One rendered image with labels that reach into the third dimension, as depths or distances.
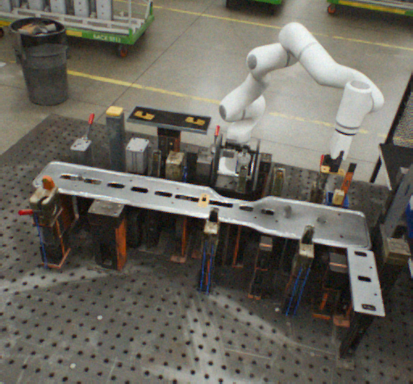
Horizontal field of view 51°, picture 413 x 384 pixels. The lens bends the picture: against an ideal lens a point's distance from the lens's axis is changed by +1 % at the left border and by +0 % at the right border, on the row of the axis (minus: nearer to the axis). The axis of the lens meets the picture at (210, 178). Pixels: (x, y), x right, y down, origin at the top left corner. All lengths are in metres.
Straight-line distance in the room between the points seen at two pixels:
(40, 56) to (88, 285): 2.84
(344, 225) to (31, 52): 3.30
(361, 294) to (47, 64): 3.54
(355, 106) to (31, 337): 1.39
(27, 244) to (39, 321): 0.42
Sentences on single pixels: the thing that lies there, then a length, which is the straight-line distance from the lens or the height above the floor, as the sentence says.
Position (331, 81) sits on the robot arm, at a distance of 1.56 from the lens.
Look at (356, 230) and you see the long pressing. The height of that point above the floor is 1.00.
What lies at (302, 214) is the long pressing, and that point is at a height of 1.00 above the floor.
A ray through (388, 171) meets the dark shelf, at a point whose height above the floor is 1.03.
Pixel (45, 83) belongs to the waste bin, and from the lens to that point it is 4.47.
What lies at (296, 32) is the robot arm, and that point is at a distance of 1.64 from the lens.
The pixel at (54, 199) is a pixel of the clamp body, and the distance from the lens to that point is 1.76.
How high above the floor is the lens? 2.15
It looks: 37 degrees down
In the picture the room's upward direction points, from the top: 6 degrees clockwise
